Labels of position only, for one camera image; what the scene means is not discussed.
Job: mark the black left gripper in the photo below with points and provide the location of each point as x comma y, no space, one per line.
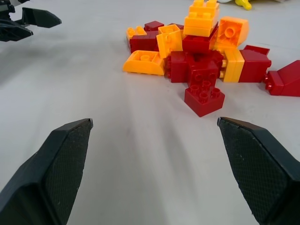
6,7

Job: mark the red plain-sided block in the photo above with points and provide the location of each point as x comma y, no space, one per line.
179,68

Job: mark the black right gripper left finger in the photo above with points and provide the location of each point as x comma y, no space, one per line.
35,178

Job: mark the red sloped brick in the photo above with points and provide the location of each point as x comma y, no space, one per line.
284,80

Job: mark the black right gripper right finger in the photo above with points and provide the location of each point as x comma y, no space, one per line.
262,168

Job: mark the yellow plastic building brick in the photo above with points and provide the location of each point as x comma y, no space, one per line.
233,65

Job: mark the orange curved block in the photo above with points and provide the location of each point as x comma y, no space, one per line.
143,63

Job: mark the red block with studs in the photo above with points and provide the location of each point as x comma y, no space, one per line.
202,72

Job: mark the yellow toy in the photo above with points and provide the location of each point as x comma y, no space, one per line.
243,4

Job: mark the small orange studded block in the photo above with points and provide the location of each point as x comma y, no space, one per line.
134,31

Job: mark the red square studded block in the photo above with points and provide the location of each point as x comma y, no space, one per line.
202,103

